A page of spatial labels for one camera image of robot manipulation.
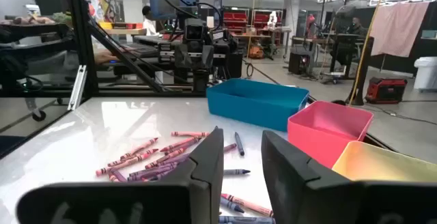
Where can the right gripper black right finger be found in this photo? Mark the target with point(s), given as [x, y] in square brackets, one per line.
[307, 200]

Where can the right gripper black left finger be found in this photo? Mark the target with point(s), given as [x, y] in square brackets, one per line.
[191, 200]

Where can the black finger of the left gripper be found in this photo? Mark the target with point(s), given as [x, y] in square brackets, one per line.
[207, 56]
[182, 56]

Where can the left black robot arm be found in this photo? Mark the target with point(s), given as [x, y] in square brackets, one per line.
[201, 79]

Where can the person's forearm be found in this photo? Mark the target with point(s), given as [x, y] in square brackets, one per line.
[61, 63]

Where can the black laptop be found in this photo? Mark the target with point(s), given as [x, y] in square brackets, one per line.
[140, 50]

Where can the red storage shelf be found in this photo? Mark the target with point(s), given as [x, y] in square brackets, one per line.
[235, 20]
[261, 19]

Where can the person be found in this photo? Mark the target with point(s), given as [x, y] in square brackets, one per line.
[356, 29]
[149, 24]

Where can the orange bag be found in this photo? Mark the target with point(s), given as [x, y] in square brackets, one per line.
[256, 52]

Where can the red plastic bin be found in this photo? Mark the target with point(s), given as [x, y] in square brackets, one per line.
[317, 142]

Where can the blue plastic bin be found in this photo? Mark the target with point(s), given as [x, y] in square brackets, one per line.
[256, 108]

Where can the person's hand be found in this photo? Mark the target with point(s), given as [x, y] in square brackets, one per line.
[106, 57]

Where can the pink crayon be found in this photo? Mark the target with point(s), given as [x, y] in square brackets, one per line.
[123, 165]

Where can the yellow plastic bin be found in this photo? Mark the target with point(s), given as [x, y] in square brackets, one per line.
[382, 162]

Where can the black computer tower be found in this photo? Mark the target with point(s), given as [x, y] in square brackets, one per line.
[300, 63]

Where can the red black tool case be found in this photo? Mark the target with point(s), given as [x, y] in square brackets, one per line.
[385, 91]

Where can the dark desk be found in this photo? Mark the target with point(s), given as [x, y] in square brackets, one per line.
[343, 39]

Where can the black cart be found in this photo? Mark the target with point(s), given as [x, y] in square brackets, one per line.
[34, 29]

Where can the white trash bin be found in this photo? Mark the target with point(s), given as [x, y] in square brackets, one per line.
[426, 73]

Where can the pink hanging cloth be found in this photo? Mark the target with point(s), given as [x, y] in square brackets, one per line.
[399, 29]

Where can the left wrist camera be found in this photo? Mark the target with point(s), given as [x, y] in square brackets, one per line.
[194, 31]

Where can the colourful wall poster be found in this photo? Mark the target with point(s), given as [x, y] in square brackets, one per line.
[102, 2]

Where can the silver metal bracket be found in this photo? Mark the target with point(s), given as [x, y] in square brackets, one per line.
[76, 87]

